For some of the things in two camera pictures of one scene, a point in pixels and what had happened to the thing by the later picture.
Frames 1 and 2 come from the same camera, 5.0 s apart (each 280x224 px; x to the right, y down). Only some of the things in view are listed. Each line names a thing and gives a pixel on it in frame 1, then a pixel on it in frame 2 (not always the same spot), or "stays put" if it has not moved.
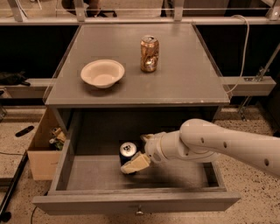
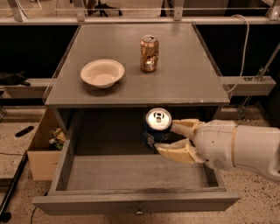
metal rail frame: x=79 y=18 stays put
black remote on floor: x=24 y=130 stays put
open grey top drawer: x=87 y=176 stays put
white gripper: x=153 y=146 → x=215 y=143
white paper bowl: x=102 y=73 stays put
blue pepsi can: x=127 y=150 → x=158 y=122
